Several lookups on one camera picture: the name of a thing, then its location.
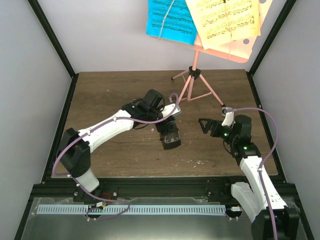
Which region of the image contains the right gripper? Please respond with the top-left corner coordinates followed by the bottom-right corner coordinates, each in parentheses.
top-left (198, 118), bottom-right (237, 145)

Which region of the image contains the black metronome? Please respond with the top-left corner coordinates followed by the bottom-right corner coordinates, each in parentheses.
top-left (159, 120), bottom-right (181, 150)

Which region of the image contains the pink music stand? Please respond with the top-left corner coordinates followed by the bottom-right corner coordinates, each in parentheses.
top-left (147, 0), bottom-right (275, 108)

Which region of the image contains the yellow sheet music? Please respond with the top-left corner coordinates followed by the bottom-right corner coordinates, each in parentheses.
top-left (186, 0), bottom-right (261, 50)

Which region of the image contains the blue sheet music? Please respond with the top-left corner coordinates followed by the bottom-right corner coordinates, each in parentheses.
top-left (146, 0), bottom-right (197, 45)

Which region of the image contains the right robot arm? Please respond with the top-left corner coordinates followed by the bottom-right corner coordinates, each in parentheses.
top-left (198, 112), bottom-right (300, 240)

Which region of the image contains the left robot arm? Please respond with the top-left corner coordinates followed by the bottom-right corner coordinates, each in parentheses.
top-left (53, 89), bottom-right (181, 202)

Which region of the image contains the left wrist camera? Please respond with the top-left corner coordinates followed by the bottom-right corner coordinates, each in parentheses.
top-left (160, 103), bottom-right (181, 118)

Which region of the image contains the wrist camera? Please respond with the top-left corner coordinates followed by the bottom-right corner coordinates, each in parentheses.
top-left (160, 103), bottom-right (181, 118)
top-left (221, 106), bottom-right (234, 127)

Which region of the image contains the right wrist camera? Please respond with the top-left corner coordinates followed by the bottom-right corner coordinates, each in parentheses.
top-left (221, 106), bottom-right (234, 127)

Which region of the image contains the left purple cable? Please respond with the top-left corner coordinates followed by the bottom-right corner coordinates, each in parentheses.
top-left (52, 93), bottom-right (181, 205)

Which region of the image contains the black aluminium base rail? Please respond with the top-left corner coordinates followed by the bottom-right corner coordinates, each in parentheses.
top-left (32, 176), bottom-right (297, 203)

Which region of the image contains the light blue slotted cable duct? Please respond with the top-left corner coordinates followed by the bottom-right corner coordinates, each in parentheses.
top-left (36, 204), bottom-right (226, 216)

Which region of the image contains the right black frame post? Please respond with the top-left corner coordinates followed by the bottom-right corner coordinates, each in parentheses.
top-left (249, 0), bottom-right (298, 76)

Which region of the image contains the black frame post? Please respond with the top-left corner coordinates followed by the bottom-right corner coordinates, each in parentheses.
top-left (249, 0), bottom-right (298, 76)
top-left (26, 0), bottom-right (77, 78)

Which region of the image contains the left black frame post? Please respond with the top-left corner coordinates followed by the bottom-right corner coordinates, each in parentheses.
top-left (26, 0), bottom-right (77, 78)

